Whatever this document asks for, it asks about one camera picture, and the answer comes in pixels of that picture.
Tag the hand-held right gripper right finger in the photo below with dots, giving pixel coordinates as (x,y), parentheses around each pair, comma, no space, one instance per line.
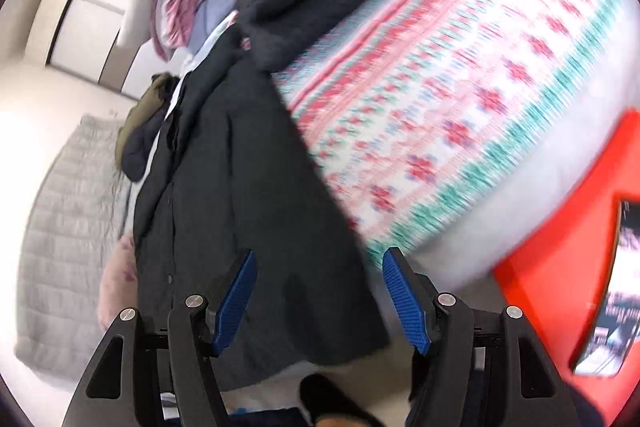
(405,302)

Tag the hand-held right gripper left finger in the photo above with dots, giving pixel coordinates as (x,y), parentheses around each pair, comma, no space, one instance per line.
(237,302)

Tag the dark coat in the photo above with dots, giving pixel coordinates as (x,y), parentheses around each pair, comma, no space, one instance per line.
(240,207)

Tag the beige floral pillow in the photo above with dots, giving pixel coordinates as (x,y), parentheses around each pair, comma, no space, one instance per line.
(117,282)

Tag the person's black slipper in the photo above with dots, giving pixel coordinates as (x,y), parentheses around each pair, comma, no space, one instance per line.
(330,399)

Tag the red box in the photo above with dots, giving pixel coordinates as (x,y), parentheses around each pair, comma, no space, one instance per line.
(560,257)

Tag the grey quilted blanket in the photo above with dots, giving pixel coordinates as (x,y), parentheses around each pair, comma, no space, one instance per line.
(65,247)

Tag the dark fur-trimmed puffer jacket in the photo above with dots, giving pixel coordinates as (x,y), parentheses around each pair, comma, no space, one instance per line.
(142,142)

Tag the red green patterned blanket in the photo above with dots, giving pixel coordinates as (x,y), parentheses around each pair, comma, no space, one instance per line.
(450,82)

